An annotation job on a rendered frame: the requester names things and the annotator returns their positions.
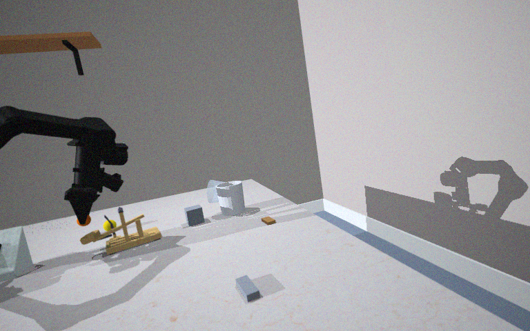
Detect small orange block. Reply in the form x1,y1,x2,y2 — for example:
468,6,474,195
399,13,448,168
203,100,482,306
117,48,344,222
262,217,276,225

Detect white cylindrical cup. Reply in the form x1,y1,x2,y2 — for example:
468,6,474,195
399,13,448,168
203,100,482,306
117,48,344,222
216,181,245,216

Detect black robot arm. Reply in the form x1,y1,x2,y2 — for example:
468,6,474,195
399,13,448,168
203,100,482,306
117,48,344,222
0,106,128,192

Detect orange ball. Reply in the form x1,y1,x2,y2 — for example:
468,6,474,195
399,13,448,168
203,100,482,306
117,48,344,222
77,215,91,226

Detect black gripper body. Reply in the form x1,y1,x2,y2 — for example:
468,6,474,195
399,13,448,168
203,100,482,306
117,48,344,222
64,164,102,201

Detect yellow ball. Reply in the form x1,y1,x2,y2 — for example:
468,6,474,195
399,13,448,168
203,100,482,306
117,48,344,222
103,220,116,231

